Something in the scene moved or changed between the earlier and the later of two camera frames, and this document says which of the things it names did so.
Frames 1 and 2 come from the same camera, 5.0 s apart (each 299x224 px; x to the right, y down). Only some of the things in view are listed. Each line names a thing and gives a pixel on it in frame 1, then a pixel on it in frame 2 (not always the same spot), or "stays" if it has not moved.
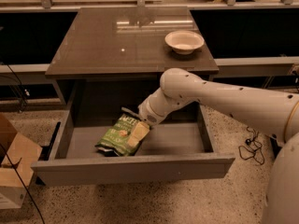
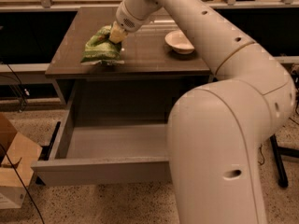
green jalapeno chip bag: x=115 y=140 → x=101 y=50
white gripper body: x=147 y=113 → x=126 y=19
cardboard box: x=23 y=155 stays
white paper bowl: x=184 y=41 stays
